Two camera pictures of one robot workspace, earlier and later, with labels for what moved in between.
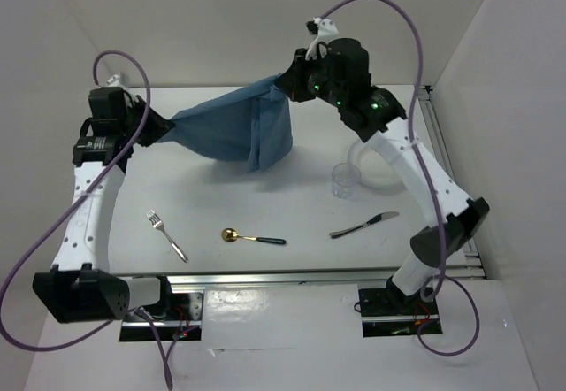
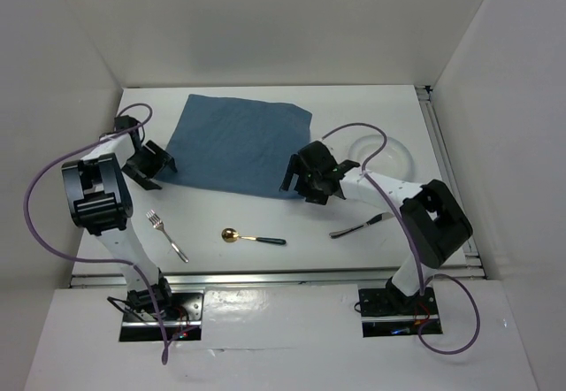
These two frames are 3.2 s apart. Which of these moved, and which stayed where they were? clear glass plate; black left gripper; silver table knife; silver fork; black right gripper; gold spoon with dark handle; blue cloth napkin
Moved: blue cloth napkin; black left gripper; black right gripper
Stayed: silver table knife; silver fork; gold spoon with dark handle; clear glass plate
